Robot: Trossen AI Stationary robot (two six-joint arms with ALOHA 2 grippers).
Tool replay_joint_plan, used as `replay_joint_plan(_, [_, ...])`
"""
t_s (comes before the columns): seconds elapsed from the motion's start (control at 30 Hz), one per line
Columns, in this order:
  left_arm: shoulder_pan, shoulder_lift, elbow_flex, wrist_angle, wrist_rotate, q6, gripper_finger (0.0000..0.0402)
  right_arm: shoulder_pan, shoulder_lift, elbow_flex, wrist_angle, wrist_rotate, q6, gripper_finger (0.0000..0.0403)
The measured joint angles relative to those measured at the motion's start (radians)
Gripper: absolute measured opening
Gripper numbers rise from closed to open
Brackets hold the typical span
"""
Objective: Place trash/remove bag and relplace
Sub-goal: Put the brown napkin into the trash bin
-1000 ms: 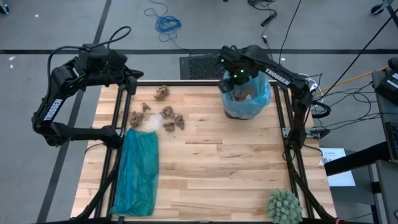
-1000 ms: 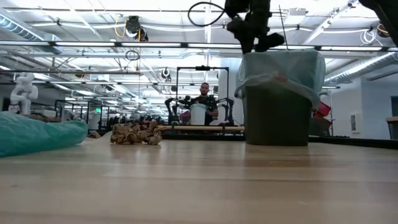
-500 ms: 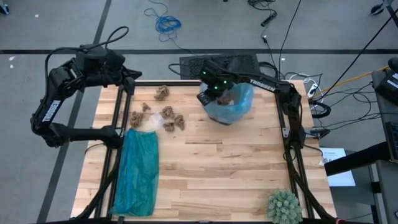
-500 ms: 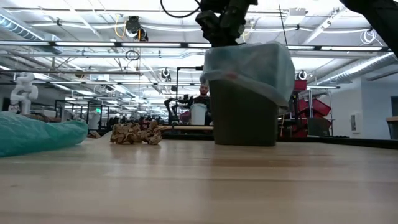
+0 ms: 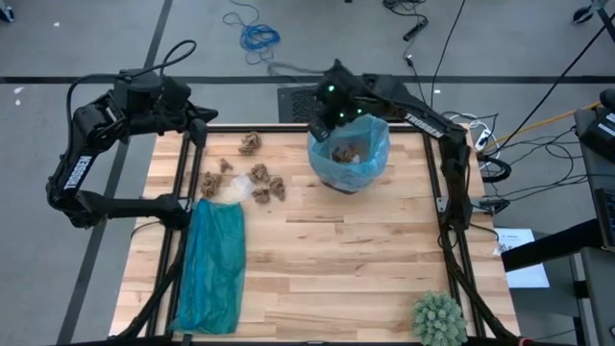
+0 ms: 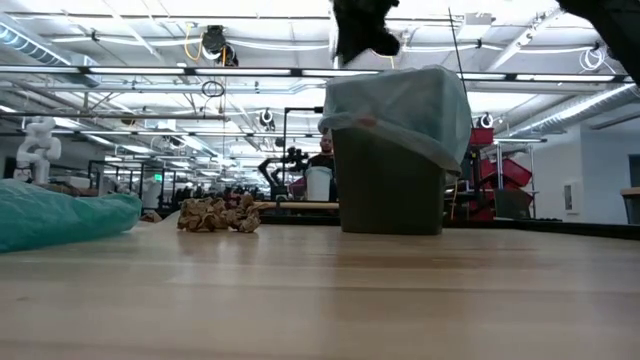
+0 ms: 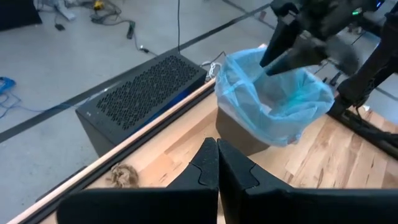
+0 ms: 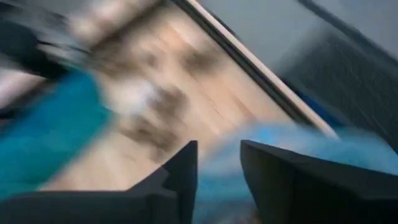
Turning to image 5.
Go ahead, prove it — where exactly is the white paper sheet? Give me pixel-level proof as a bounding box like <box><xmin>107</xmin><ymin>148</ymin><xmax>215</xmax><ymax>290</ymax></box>
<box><xmin>493</xmin><ymin>227</ymin><xmax>552</xmax><ymax>289</ymax></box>

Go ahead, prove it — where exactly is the black power strip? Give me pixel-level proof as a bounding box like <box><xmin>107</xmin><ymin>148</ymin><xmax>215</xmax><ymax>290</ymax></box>
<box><xmin>402</xmin><ymin>16</ymin><xmax>431</xmax><ymax>42</ymax></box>

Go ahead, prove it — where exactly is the green spiky artificial plant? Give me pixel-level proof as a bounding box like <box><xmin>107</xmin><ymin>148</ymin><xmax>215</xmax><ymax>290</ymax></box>
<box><xmin>411</xmin><ymin>289</ymin><xmax>469</xmax><ymax>346</ymax></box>

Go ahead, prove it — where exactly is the black desk device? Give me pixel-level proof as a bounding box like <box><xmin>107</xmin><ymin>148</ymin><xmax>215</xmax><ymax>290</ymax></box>
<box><xmin>578</xmin><ymin>110</ymin><xmax>615</xmax><ymax>164</ymax></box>

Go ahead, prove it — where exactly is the teal green trash bag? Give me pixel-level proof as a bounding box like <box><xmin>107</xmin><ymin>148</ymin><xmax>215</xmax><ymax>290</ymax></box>
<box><xmin>167</xmin><ymin>198</ymin><xmax>248</xmax><ymax>336</ymax></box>

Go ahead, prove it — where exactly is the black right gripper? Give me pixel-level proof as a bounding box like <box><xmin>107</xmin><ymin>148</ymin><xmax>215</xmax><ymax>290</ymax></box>
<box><xmin>307</xmin><ymin>90</ymin><xmax>366</xmax><ymax>144</ymax></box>

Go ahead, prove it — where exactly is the yellow extension cable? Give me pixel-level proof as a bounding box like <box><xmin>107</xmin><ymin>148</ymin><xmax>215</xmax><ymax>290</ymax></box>
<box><xmin>484</xmin><ymin>99</ymin><xmax>603</xmax><ymax>151</ymax></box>

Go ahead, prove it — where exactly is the black tripod foot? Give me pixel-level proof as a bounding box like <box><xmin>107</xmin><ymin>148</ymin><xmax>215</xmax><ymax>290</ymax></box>
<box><xmin>571</xmin><ymin>0</ymin><xmax>615</xmax><ymax>25</ymax></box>

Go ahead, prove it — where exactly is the black padded bar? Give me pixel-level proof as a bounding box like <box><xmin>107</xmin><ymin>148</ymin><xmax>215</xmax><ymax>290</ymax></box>
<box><xmin>501</xmin><ymin>218</ymin><xmax>605</xmax><ymax>274</ymax></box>

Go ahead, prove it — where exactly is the grey side desk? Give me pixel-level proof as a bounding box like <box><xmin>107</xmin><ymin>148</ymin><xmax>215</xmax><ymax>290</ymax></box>
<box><xmin>574</xmin><ymin>88</ymin><xmax>615</xmax><ymax>346</ymax></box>

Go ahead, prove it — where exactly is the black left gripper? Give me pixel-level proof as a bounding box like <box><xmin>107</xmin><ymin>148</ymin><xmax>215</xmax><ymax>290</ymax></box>
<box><xmin>160</xmin><ymin>76</ymin><xmax>220</xmax><ymax>148</ymax></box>

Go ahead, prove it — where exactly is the blue coiled cable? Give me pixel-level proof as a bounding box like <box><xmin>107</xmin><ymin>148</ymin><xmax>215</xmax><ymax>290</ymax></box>
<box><xmin>221</xmin><ymin>0</ymin><xmax>283</xmax><ymax>66</ymax></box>

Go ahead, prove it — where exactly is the white power strip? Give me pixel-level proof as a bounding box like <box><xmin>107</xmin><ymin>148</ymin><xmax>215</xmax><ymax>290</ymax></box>
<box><xmin>473</xmin><ymin>127</ymin><xmax>495</xmax><ymax>154</ymax></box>

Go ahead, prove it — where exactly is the clear plastic wrapper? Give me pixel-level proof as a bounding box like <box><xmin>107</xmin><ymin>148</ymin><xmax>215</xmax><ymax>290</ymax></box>
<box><xmin>221</xmin><ymin>172</ymin><xmax>256</xmax><ymax>204</ymax></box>

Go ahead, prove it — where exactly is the light blue trash bag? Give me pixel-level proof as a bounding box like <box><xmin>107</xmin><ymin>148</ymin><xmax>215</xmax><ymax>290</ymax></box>
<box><xmin>307</xmin><ymin>113</ymin><xmax>391</xmax><ymax>195</ymax></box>

